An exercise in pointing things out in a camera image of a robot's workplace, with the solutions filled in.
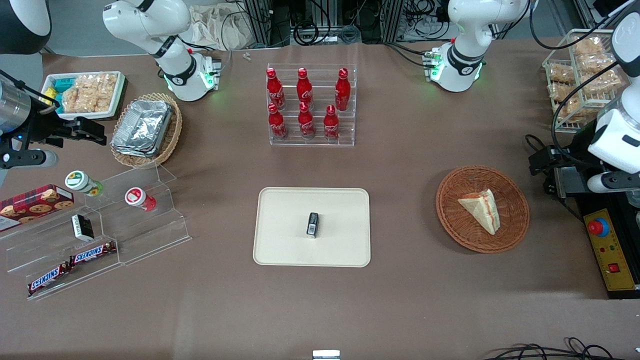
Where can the cream plastic tray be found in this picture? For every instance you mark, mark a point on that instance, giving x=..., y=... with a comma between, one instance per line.
x=285, y=230

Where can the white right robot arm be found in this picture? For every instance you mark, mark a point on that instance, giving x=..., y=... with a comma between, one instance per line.
x=172, y=60

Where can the rice cracker bag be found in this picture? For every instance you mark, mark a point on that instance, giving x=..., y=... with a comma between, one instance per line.
x=85, y=102
x=97, y=82

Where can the triangular sandwich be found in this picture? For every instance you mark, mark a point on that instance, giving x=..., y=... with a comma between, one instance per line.
x=482, y=210

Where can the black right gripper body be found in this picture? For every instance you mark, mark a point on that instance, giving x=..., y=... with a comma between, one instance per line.
x=41, y=130

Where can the clear plastic container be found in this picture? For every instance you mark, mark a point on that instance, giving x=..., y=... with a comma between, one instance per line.
x=634, y=199

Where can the aluminium frame rack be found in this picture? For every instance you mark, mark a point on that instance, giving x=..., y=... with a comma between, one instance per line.
x=262, y=22

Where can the clear acrylic stepped display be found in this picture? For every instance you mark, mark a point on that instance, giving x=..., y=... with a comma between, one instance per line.
x=145, y=235

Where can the small white silver device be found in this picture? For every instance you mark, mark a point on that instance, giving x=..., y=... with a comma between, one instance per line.
x=326, y=355

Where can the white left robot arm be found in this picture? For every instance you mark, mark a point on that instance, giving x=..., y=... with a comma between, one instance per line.
x=462, y=60

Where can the white rectangular snack tray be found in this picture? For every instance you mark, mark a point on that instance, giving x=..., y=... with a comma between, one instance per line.
x=117, y=100

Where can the brown wicker basket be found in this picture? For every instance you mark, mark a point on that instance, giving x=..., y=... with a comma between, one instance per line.
x=450, y=220

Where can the snickers chocolate bar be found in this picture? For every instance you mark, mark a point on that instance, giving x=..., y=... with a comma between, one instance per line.
x=92, y=253
x=48, y=278

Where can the red cookie box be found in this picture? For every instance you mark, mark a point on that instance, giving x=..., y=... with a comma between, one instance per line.
x=35, y=205

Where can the green lidded drink cup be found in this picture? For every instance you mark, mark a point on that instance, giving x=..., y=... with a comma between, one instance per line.
x=82, y=182

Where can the beige cloth bag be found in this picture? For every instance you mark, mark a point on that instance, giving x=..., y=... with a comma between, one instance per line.
x=220, y=27

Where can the light tan wicker basket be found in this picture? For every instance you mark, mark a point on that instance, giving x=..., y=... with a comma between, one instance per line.
x=172, y=135

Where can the clear bag of crackers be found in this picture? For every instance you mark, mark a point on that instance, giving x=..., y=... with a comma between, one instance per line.
x=602, y=82
x=570, y=107
x=597, y=64
x=561, y=73
x=587, y=46

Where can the red lidded drink cup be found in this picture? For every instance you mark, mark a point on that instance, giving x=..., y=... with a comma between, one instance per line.
x=139, y=198

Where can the small black white carton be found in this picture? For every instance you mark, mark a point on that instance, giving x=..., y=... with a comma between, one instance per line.
x=82, y=227

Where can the red cola bottle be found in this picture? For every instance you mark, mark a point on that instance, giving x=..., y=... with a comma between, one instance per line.
x=275, y=90
x=304, y=89
x=306, y=124
x=331, y=126
x=276, y=125
x=342, y=90

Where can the clear acrylic bottle rack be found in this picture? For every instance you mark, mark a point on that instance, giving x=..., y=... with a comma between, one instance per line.
x=312, y=142

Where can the teal snack packet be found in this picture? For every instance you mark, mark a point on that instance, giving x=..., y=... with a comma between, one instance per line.
x=62, y=84

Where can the yellow snack packet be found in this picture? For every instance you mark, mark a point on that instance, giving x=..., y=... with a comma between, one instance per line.
x=48, y=97

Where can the yellow emergency stop box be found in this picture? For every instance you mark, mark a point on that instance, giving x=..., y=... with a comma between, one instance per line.
x=612, y=250

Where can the stack of foil trays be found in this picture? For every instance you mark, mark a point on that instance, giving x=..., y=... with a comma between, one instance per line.
x=142, y=127

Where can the small black box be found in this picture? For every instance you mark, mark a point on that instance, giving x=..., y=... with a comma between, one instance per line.
x=312, y=225

